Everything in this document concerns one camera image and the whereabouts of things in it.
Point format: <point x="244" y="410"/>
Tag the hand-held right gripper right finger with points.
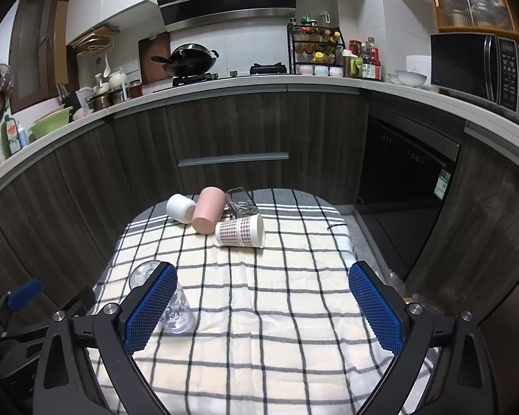
<point x="376" y="311"/>

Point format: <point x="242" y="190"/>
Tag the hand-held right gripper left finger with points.
<point x="151" y="307"/>

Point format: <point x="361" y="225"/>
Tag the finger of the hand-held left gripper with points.
<point x="84" y="300"/>
<point x="24" y="294"/>

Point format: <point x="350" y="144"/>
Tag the clear printed glass cup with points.
<point x="179" y="316"/>

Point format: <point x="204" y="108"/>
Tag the white cup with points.
<point x="180" y="208"/>

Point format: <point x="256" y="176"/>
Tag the pink cup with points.
<point x="207" y="214"/>

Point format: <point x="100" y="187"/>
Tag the brown checked paper cup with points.
<point x="238" y="232"/>

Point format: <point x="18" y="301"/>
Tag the clear square glass cup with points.
<point x="241" y="205"/>

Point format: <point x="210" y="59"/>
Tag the black white checked tablecloth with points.
<point x="264" y="311"/>

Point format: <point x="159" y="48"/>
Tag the black built-in dishwasher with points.
<point x="402" y="181"/>

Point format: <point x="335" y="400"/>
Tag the green dish soap bottle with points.
<point x="11" y="136"/>

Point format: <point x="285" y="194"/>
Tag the blue white spray bottle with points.
<point x="24" y="135"/>

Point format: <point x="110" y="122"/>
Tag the green plastic basin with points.
<point x="49" y="124"/>

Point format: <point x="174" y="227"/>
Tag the steel cooking pot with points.
<point x="101" y="100"/>

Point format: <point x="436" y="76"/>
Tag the black knife block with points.
<point x="69" y="97"/>

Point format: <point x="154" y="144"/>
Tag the brown glass jar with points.
<point x="135" y="90"/>

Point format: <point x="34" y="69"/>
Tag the white teapot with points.
<point x="117" y="79"/>

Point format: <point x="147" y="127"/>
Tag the small white bowl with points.
<point x="394" y="79"/>

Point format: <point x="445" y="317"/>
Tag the white hanging ladle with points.
<point x="107" y="65"/>

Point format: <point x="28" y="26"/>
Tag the large white bowl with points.
<point x="411" y="78"/>

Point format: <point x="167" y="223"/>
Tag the green lid container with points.
<point x="356" y="68"/>

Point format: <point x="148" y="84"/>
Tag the red label sauce bottle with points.
<point x="375" y="65"/>

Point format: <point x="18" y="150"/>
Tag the brown wooden door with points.
<point x="34" y="47"/>

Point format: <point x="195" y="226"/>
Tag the black wok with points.
<point x="190" y="61"/>

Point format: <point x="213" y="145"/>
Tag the white rice cooker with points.
<point x="417" y="64"/>

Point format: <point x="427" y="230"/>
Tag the dark wooden cutting board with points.
<point x="152" y="54"/>

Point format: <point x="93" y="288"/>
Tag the dark soy sauce bottle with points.
<point x="367" y="58"/>

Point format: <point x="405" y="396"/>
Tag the black microwave oven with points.
<point x="462" y="67"/>

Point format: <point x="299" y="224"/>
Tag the black gas stove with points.
<point x="268" y="69"/>

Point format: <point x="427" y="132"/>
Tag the black spice rack with bottles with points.
<point x="315" y="49"/>

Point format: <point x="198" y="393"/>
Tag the wooden glass-door cabinet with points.
<point x="471" y="2"/>

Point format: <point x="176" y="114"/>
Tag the wooden wall rack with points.
<point x="96" y="39"/>

